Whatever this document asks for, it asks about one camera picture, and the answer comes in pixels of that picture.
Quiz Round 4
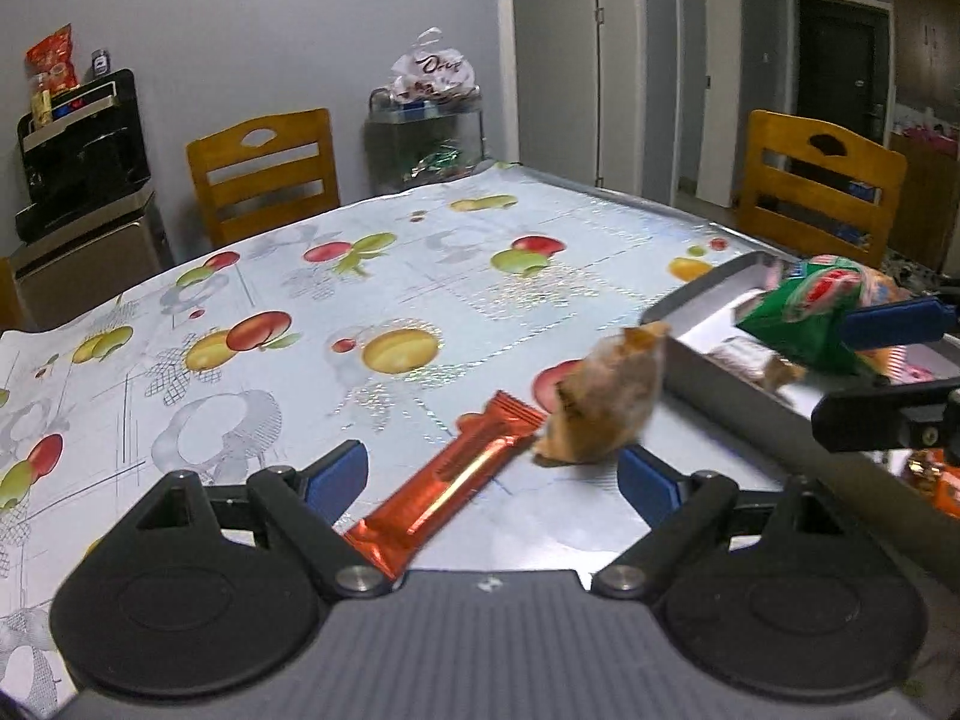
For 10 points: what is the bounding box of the metal shelf cart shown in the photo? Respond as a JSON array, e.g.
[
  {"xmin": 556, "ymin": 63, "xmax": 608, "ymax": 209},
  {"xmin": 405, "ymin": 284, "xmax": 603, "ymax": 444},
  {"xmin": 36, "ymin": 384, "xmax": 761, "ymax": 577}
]
[{"xmin": 363, "ymin": 88, "xmax": 487, "ymax": 193}]

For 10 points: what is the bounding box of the black water dispenser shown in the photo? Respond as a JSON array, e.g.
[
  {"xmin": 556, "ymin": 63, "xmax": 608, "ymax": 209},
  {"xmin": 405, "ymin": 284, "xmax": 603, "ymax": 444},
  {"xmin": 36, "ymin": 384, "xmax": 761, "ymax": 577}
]
[{"xmin": 10, "ymin": 68, "xmax": 174, "ymax": 330}]

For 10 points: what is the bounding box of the orange-red long snack bar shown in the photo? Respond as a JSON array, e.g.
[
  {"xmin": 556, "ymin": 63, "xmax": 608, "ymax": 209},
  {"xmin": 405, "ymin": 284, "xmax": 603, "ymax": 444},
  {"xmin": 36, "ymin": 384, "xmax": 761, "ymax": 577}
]
[{"xmin": 345, "ymin": 390, "xmax": 545, "ymax": 578}]

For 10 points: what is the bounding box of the green chips bag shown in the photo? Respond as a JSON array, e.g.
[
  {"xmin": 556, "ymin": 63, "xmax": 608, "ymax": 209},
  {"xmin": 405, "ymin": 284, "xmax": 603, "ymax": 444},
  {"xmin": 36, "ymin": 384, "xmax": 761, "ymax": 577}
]
[{"xmin": 734, "ymin": 255, "xmax": 875, "ymax": 376}]

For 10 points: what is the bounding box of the clear bag of brown biscuits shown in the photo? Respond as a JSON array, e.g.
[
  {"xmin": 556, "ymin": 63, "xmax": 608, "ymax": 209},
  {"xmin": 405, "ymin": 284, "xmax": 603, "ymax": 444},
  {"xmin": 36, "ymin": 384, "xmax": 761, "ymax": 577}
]
[{"xmin": 532, "ymin": 320, "xmax": 670, "ymax": 465}]

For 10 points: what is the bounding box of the orange chocolate packet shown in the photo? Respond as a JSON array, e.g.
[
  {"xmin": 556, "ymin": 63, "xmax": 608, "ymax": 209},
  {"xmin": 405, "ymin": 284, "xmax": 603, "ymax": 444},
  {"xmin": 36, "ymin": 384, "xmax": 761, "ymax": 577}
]
[{"xmin": 901, "ymin": 449, "xmax": 960, "ymax": 518}]

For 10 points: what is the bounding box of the white Dove plastic bag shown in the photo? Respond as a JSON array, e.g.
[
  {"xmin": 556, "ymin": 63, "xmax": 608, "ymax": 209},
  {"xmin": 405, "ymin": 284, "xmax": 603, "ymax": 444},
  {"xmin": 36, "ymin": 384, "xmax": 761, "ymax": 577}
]
[{"xmin": 387, "ymin": 26, "xmax": 477, "ymax": 104}]

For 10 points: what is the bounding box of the wooden chair right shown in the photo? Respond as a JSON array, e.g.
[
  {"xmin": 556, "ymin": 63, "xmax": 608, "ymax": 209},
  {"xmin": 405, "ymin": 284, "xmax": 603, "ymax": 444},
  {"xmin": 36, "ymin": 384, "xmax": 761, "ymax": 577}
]
[{"xmin": 736, "ymin": 109, "xmax": 908, "ymax": 266}]

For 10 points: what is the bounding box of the brown paper snack packet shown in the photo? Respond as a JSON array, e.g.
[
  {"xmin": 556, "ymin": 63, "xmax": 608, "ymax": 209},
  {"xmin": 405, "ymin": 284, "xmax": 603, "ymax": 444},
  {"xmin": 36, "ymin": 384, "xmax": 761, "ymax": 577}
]
[{"xmin": 706, "ymin": 337, "xmax": 805, "ymax": 392}]

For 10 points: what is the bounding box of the orange cracker packet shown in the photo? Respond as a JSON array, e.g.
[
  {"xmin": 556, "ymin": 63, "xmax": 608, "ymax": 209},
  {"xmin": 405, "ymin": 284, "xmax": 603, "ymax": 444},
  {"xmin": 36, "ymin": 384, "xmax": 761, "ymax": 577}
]
[{"xmin": 857, "ymin": 266, "xmax": 910, "ymax": 382}]

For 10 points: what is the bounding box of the grey shallow tray box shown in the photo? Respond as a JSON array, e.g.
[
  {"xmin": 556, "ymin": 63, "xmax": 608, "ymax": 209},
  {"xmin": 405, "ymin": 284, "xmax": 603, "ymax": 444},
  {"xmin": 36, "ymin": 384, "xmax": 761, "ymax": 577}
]
[{"xmin": 641, "ymin": 252, "xmax": 958, "ymax": 590}]

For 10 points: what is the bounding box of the red snack bag on dispenser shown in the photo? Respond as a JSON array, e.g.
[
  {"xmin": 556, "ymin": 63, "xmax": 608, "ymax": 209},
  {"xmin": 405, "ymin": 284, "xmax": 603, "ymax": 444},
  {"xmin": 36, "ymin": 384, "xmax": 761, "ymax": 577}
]
[{"xmin": 25, "ymin": 25, "xmax": 80, "ymax": 96}]

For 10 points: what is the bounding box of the wooden chair left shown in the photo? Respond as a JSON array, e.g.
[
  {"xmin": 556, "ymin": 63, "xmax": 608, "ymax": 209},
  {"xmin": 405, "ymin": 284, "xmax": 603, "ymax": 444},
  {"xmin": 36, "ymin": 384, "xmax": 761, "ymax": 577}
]
[{"xmin": 0, "ymin": 257, "xmax": 26, "ymax": 332}]

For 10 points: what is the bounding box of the white door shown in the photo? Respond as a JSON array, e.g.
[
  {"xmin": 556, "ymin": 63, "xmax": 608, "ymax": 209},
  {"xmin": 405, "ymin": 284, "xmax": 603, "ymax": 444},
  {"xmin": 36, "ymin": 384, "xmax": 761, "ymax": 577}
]
[{"xmin": 514, "ymin": 0, "xmax": 599, "ymax": 184}]

